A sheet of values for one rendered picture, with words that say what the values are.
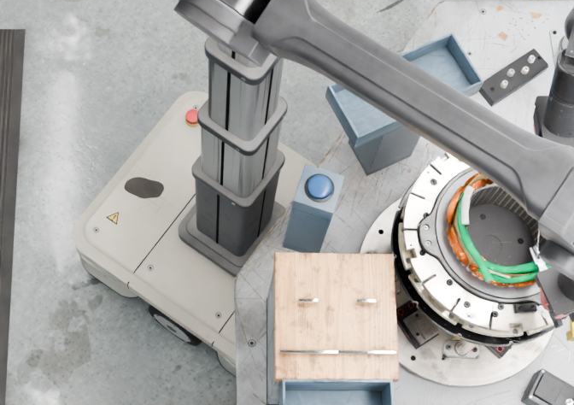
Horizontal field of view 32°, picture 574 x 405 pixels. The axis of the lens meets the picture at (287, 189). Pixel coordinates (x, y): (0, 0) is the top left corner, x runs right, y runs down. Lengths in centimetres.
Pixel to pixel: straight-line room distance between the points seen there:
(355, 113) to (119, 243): 90
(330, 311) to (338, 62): 74
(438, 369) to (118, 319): 107
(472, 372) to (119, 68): 149
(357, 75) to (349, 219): 105
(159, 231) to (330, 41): 159
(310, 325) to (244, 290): 33
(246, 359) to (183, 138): 85
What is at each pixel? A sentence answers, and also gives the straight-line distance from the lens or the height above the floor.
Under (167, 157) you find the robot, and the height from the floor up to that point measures 26.
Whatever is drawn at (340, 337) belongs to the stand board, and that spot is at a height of 107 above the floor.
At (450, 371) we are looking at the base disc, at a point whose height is 80.
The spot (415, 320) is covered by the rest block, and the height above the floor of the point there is 84.
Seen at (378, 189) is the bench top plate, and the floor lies 78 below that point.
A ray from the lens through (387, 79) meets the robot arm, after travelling 86.
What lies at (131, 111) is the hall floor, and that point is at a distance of 284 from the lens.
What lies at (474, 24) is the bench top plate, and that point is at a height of 78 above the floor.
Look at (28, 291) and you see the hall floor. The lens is 269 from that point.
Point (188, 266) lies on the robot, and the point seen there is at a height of 26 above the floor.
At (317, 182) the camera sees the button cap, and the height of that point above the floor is 104.
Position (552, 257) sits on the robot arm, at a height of 175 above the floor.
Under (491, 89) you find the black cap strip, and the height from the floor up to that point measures 80.
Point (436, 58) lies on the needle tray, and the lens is 179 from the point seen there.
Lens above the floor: 256
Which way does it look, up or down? 69 degrees down
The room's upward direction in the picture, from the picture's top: 12 degrees clockwise
